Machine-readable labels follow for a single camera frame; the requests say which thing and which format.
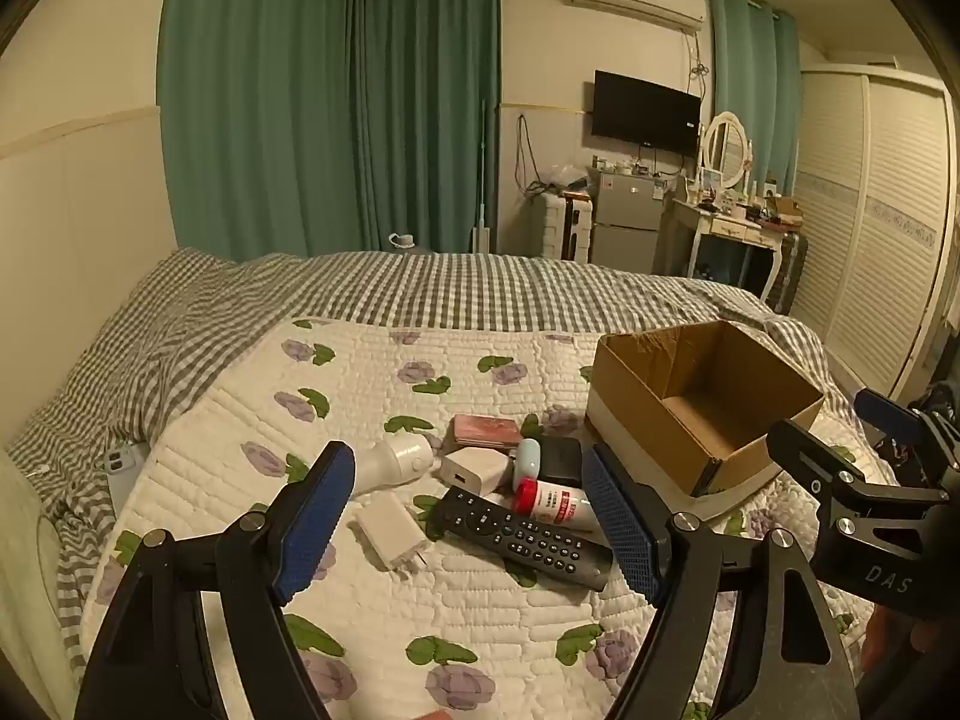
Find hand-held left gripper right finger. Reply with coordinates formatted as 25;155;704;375
581;442;860;720

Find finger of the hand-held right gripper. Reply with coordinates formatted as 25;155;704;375
766;420;950;533
853;388;960;481

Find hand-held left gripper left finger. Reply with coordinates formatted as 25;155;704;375
75;441;357;720

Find red and white bottle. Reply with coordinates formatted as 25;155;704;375
514;478;593;533

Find small black box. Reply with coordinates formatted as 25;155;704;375
538;437;586;488

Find black remote control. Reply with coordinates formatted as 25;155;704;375
427;486;614;592

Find white plastic bottle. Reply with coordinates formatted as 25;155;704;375
352;431;436;496

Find brown cardboard box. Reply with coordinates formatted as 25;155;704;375
585;319;826;518

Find white cube charger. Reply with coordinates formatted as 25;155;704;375
441;448;512;494

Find pink rose-embossed case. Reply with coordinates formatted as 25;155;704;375
450;414;522;451

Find person's right hand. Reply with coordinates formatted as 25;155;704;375
861;604;938;680

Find grey suitcase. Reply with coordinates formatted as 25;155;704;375
765;229;811;312

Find white floral quilt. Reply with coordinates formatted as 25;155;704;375
79;315;901;720

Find white louvred wardrobe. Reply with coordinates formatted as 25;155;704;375
787;64;960;398

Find white smartphone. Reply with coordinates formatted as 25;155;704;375
105;444;151;511

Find white dressing table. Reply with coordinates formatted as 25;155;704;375
664;195;800;301

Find grey gingham bed sheet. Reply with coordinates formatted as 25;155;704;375
4;247;833;691

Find white ribbed suitcase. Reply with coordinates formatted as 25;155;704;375
536;195;597;263

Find grey mini fridge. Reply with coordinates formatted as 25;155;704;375
592;169;668;271

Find white oval vanity mirror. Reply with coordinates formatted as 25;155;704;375
697;111;752;188

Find white mop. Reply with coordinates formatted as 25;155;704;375
469;97;496;252

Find light green curtain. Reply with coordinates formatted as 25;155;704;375
709;0;803;196

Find green curtain panel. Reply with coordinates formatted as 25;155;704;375
157;0;361;260
349;0;502;252

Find black wall cables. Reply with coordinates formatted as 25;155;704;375
516;114;548;196

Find black wall television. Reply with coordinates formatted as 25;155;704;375
591;70;702;158

